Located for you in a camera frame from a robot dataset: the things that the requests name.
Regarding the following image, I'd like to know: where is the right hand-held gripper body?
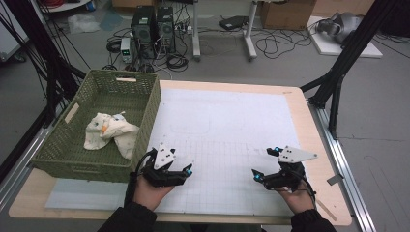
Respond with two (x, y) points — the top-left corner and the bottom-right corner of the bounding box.
(262, 145), (319, 193)

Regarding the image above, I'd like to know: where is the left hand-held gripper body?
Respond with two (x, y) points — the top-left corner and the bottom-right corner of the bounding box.
(140, 142), (188, 189)

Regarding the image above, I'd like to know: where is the cream printed cloth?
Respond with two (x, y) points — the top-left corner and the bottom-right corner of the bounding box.
(83, 110), (140, 160)

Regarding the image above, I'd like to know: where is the green woven basket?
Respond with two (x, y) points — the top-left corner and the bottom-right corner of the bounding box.
(31, 69), (162, 184)

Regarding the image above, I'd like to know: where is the person's left hand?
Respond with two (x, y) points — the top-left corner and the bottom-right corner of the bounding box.
(132, 175), (175, 212)

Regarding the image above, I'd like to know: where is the person's right hand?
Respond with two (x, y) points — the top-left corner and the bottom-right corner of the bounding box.
(277, 180), (316, 216)

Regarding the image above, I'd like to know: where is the grey tape piece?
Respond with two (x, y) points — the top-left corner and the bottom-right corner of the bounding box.
(326, 173), (345, 187)

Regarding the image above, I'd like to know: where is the white grid mat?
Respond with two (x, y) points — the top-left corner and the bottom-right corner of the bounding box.
(44, 88), (320, 218)

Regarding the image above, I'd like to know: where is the grey power supply box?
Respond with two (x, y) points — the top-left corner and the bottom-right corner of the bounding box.
(120, 37), (134, 64)

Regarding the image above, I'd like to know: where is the white foam board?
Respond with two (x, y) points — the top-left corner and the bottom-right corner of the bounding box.
(306, 15), (384, 59)

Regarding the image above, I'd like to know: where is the thick white desk leg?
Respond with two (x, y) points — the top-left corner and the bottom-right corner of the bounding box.
(243, 0), (259, 62)

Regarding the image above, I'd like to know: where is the thin white desk leg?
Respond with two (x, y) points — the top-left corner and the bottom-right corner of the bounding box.
(191, 0), (202, 62)

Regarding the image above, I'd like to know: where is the narrow black computer tower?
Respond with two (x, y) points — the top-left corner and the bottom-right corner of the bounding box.
(156, 6), (177, 54)

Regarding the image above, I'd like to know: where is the wide black computer tower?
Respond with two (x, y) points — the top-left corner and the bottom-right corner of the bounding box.
(130, 5), (159, 60)

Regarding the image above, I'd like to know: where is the black flat device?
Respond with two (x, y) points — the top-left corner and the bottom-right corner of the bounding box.
(218, 14), (249, 32)

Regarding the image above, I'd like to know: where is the open cardboard box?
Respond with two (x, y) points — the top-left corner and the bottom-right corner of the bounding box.
(259, 0), (317, 31)

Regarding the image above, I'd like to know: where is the teal floor sheet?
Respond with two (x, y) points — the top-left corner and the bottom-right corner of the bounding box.
(99, 9), (124, 32)

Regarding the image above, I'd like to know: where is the grey helmet-shaped device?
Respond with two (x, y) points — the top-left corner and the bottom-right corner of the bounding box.
(315, 12), (364, 44)

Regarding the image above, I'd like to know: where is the flat cardboard box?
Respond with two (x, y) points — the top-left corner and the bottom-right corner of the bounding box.
(111, 0), (159, 9)

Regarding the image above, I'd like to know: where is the clear plastic bag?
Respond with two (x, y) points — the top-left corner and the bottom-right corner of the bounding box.
(67, 13), (102, 35)

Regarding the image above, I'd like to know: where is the large cardboard box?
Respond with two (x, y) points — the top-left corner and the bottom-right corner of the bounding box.
(311, 0), (376, 17)

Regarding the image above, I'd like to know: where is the white round table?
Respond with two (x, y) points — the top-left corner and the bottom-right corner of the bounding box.
(38, 0), (95, 14)

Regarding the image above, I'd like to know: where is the white cabinet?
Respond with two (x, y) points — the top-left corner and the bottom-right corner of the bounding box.
(0, 0), (30, 62)

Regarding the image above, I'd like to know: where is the right hand-held gripper black cable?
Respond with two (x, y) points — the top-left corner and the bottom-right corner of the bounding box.
(288, 168), (318, 209)

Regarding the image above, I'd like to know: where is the hand-held gripper black cable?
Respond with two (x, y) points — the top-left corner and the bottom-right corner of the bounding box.
(288, 168), (318, 209)
(124, 148), (159, 209)

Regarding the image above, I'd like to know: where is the left hand-held gripper black cable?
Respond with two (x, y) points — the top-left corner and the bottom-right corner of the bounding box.
(124, 148), (159, 209)

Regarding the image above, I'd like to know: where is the long aluminium rail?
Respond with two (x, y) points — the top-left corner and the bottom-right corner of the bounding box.
(307, 100), (377, 232)

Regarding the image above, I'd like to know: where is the coiled black cable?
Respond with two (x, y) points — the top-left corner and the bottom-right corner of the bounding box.
(165, 52), (190, 73)

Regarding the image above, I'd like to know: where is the tangle of black floor cables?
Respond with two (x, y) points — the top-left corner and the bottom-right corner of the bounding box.
(252, 27), (312, 60)

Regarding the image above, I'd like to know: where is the short aluminium rail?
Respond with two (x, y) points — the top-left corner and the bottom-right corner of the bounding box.
(0, 124), (54, 211)

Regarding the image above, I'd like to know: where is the black metal stand with cables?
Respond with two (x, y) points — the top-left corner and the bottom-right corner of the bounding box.
(0, 0), (88, 129)

